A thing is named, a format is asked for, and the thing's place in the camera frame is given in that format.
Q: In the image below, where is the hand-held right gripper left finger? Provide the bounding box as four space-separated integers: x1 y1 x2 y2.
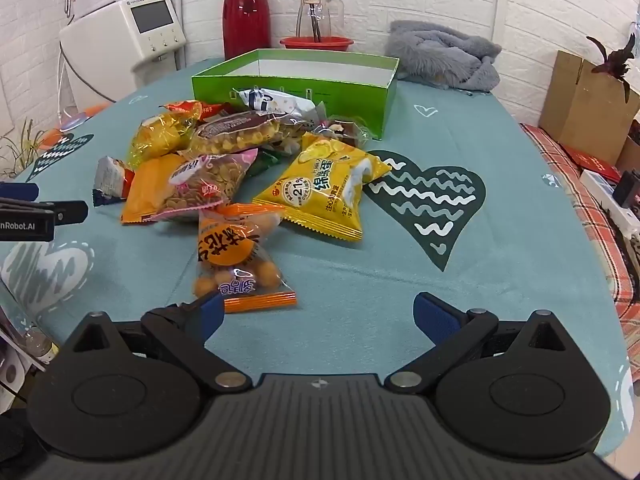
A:
60 291 253 395

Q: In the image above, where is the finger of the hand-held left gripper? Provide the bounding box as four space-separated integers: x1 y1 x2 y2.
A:
0 182 40 201
0 199 90 227

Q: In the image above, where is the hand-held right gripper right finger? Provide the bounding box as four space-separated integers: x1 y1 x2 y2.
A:
384 291 581 395

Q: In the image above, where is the green cardboard box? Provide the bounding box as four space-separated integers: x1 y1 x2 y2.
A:
191 49 400 141

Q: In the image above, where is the green leafy plant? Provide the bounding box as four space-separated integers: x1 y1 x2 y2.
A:
0 119 47 179

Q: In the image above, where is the small red white packet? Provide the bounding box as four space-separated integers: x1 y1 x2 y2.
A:
91 155 136 208

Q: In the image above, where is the orange plastic basin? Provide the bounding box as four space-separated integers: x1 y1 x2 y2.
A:
40 102 114 154

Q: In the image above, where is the orange coated peanut packet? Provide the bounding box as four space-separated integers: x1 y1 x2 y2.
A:
192 203 298 314

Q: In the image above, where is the teal heart-print tablecloth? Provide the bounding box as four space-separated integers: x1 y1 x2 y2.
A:
0 55 634 467

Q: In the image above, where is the clear plastic bottle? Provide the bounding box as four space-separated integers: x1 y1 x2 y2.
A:
22 327 61 366

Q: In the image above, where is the pink orange bean packet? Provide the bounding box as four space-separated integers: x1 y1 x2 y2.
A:
120 148 260 225

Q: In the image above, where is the orange red snack packet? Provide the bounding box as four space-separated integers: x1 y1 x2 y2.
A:
172 100 236 122

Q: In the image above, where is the small green packet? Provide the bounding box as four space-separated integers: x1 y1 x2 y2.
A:
245 147 281 177

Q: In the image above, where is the large yellow chip packet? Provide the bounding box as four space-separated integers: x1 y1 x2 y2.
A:
251 132 392 244

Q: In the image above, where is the white machine with screen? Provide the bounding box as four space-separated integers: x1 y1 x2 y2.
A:
59 0 189 112

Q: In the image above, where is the brown clear bean packet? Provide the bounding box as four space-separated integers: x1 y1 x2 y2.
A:
182 111 282 159

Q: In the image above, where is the red plaid cloth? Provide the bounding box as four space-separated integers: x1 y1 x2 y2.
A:
520 122 640 342

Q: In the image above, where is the clear mixed nut packet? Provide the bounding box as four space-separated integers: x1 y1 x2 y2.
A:
315 115 374 149

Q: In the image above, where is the long white box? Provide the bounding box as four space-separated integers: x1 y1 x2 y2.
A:
580 169 640 233

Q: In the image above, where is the flat red box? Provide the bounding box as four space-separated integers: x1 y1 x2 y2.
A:
561 144 622 177

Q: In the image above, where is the small black box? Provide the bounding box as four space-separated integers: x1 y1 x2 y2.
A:
612 170 640 209

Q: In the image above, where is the brown cardboard box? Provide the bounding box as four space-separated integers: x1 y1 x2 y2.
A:
538 50 640 167

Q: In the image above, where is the grey fleece cloth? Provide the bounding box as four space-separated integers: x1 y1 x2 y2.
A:
384 20 503 94

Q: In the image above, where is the red thermos jug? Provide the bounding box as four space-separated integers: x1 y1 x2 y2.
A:
223 0 273 61

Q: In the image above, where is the red plastic bowl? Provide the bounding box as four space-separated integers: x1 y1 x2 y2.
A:
279 36 355 52

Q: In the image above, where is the dark purple plant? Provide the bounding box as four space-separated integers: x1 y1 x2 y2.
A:
585 32 639 106

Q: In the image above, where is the glass pitcher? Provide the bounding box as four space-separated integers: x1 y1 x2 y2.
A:
295 0 346 42

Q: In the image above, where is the black straw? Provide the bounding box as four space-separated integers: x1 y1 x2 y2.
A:
304 0 322 41

